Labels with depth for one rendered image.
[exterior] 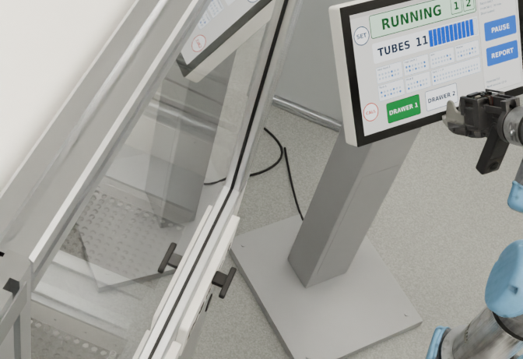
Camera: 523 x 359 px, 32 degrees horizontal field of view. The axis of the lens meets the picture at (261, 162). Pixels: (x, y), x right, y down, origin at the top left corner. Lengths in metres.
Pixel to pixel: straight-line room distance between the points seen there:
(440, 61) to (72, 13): 1.51
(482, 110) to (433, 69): 0.31
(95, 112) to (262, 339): 2.23
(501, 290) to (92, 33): 0.82
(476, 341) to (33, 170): 1.09
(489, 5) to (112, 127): 1.69
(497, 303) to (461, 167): 2.11
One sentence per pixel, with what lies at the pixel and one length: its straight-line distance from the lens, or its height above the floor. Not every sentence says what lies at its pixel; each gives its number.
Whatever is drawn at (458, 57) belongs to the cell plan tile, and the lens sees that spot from 2.17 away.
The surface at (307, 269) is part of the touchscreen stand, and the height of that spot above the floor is 0.13.
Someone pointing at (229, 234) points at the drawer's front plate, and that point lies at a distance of 1.85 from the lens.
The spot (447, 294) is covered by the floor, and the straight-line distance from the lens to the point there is 3.09.
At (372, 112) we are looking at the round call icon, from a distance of 2.03.
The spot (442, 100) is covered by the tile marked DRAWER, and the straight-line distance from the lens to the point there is 2.15.
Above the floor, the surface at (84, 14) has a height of 1.97.
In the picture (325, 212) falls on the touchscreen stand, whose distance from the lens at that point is 2.61.
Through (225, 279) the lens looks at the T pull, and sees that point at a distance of 1.82.
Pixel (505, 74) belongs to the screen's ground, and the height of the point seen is 1.01.
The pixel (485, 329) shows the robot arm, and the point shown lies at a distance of 1.51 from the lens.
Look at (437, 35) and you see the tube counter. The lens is 2.12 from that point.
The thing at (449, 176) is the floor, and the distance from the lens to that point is 3.38.
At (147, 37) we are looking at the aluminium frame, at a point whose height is 1.99.
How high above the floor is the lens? 2.45
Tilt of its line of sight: 50 degrees down
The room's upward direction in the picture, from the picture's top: 18 degrees clockwise
